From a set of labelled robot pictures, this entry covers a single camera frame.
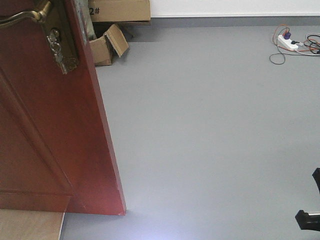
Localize black robot part upper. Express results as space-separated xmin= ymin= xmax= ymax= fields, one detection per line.
xmin=312 ymin=167 xmax=320 ymax=192

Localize labelled cardboard box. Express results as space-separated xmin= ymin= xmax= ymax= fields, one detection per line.
xmin=88 ymin=0 xmax=151 ymax=23

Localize white power strip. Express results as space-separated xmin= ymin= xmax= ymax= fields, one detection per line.
xmin=277 ymin=35 xmax=299 ymax=51

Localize black robot part lower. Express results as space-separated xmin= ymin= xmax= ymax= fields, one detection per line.
xmin=295 ymin=209 xmax=320 ymax=232

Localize plywood base platform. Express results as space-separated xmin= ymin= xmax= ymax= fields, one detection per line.
xmin=0 ymin=209 xmax=65 ymax=240

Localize open cardboard box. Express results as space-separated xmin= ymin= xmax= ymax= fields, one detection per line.
xmin=89 ymin=24 xmax=129 ymax=66

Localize brass door handle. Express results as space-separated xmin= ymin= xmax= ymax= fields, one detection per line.
xmin=0 ymin=0 xmax=54 ymax=29

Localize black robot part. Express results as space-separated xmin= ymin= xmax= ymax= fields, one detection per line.
xmin=312 ymin=167 xmax=320 ymax=192
xmin=295 ymin=209 xmax=320 ymax=232

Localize brown wooden door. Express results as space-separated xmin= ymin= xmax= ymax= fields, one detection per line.
xmin=0 ymin=0 xmax=126 ymax=216

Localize purple plug adapter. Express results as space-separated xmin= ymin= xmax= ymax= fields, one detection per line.
xmin=282 ymin=30 xmax=292 ymax=40

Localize keys in lock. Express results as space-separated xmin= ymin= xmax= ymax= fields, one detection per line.
xmin=47 ymin=28 xmax=68 ymax=75

